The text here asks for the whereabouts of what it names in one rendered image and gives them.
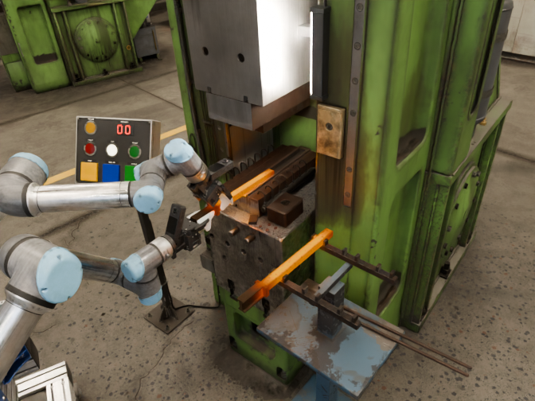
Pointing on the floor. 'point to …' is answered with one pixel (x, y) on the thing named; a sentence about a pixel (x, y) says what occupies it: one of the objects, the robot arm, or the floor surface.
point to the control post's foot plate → (165, 324)
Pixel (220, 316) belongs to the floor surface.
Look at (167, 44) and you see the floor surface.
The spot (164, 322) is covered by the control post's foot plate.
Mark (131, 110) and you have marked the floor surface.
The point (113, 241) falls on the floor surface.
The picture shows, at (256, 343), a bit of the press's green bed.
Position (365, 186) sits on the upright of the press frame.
